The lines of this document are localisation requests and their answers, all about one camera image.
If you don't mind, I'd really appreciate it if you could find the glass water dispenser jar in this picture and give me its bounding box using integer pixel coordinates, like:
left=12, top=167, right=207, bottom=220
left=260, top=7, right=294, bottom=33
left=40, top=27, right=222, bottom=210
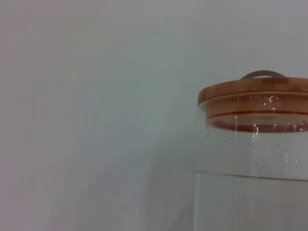
left=193, top=98, right=308, bottom=231

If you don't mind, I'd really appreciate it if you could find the wooden jar lid with handle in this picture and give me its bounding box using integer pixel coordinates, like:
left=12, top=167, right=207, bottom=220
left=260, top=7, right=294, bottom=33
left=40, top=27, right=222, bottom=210
left=197, top=69, right=308, bottom=133

